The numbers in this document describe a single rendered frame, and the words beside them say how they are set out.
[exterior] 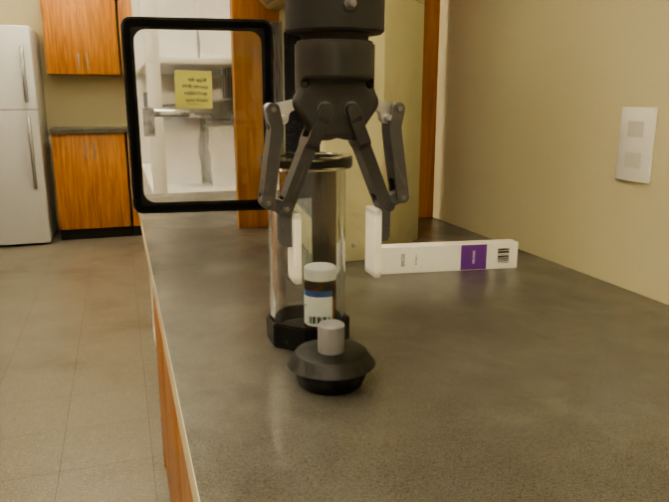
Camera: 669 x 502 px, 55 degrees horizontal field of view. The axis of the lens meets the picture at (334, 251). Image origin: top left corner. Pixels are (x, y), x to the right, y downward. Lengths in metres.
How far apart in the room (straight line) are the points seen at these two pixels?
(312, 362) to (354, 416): 0.07
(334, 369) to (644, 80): 0.70
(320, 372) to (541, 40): 0.88
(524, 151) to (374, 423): 0.86
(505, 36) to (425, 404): 0.95
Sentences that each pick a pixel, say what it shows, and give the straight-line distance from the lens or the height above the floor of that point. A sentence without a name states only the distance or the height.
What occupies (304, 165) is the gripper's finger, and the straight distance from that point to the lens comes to 0.62.
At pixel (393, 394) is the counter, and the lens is 0.67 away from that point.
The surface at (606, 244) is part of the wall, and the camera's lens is 1.19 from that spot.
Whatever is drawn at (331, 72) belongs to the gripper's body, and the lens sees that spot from 0.60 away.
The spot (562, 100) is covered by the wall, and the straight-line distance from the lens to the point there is 1.27.
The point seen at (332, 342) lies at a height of 0.99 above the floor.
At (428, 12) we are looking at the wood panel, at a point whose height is 1.43.
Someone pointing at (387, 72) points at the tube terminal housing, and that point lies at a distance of 1.19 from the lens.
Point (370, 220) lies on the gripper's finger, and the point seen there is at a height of 1.11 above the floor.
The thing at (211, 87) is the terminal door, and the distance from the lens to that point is 1.42.
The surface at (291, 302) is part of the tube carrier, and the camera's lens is 0.76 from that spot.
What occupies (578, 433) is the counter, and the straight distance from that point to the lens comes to 0.64.
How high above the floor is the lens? 1.23
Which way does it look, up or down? 13 degrees down
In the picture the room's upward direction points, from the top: straight up
